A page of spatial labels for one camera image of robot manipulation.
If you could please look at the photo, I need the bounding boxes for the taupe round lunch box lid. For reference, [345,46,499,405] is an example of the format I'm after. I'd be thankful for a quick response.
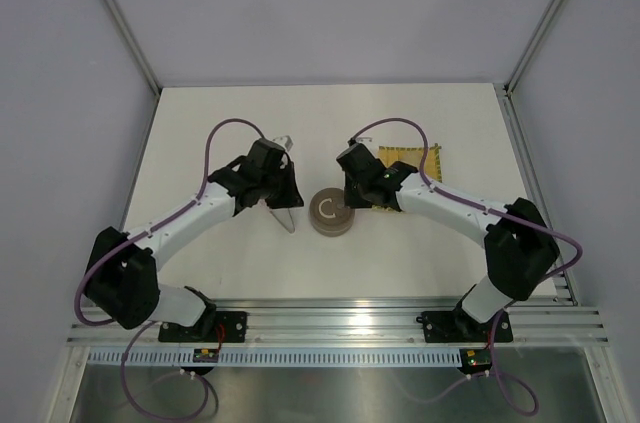
[309,188,355,222]

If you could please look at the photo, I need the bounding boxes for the pink cat paw tongs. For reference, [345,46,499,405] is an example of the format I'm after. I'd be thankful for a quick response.
[270,208,296,234]

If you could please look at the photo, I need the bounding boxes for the round steel lunch box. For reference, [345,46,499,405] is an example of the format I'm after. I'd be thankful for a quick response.
[311,217,354,237]

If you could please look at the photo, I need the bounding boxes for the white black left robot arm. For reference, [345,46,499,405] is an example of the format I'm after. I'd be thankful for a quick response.
[76,136,304,341]

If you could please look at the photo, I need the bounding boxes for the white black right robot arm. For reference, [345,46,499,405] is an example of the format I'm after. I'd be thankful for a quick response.
[336,142,559,341]

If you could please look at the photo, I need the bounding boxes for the woven bamboo tray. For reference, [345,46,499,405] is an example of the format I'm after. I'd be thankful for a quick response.
[376,144,443,182]

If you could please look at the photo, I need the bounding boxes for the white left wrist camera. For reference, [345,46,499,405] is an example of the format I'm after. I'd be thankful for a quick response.
[272,135,293,152]

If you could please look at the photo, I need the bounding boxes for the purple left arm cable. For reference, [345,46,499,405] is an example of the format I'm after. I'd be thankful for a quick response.
[73,118,266,418]

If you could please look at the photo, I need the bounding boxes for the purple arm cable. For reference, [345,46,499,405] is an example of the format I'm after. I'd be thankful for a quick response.
[73,118,266,418]
[347,117,584,417]

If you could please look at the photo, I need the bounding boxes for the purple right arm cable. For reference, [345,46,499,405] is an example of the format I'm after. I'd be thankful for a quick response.
[347,117,584,417]

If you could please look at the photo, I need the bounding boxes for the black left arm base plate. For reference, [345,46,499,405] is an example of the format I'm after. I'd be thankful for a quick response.
[158,310,248,343]

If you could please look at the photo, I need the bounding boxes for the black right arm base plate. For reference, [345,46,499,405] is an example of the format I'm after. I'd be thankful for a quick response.
[416,309,514,344]

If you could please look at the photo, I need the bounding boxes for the left aluminium frame post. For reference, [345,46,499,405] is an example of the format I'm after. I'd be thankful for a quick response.
[100,0,163,101]

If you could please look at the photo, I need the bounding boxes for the aluminium frame post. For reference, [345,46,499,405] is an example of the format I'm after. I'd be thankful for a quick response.
[100,0,163,101]
[503,0,568,98]

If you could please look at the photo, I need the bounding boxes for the perforated cable duct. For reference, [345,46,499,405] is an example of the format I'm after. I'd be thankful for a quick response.
[88,347,462,368]

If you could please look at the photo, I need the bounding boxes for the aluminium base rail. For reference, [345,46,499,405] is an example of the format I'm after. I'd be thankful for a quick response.
[67,296,610,347]

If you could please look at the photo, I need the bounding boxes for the right aluminium frame post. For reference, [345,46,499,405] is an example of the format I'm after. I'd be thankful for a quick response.
[503,0,568,98]

